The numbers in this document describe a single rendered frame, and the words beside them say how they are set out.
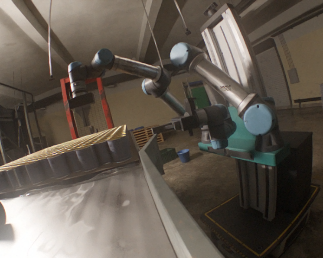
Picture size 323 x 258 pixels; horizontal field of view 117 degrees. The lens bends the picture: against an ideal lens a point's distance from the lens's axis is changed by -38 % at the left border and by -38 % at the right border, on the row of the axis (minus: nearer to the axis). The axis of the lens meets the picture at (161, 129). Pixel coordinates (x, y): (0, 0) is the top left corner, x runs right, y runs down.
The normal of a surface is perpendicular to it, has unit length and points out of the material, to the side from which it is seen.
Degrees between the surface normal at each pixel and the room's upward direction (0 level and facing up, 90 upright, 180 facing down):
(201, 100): 90
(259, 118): 96
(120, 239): 0
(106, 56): 90
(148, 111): 90
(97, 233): 0
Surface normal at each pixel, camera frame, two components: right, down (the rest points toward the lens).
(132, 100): 0.21, 0.02
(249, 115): -0.59, 0.33
